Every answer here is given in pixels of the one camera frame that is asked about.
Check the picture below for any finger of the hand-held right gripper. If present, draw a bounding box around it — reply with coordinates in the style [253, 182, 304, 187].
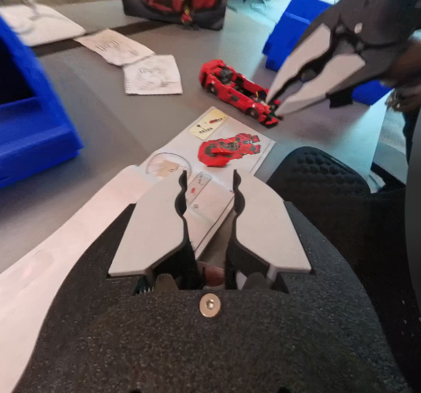
[266, 23, 333, 104]
[275, 54, 366, 117]

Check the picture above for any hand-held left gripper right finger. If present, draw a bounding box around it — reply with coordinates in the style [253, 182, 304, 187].
[227, 169, 312, 274]

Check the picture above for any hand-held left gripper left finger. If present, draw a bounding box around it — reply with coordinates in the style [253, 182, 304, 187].
[108, 169, 190, 277]

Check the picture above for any toy car instruction booklet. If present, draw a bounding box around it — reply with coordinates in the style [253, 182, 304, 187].
[0, 106, 276, 393]

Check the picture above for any red toy car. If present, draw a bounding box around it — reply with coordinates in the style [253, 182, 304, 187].
[198, 59, 283, 129]

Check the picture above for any person's right hand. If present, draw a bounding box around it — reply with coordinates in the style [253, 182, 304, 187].
[381, 31, 421, 113]

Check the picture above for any blue plastic storage bin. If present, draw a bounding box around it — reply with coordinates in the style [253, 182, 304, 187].
[262, 0, 331, 72]
[0, 15, 84, 189]
[351, 80, 393, 106]

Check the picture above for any black mesh chair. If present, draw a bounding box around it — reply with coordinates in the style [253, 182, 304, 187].
[266, 146, 421, 384]

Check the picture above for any printed paper sheet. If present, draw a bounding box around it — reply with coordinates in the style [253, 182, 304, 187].
[123, 54, 183, 96]
[75, 28, 156, 67]

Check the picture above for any white paper sheet far left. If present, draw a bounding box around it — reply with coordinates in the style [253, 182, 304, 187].
[0, 3, 87, 47]

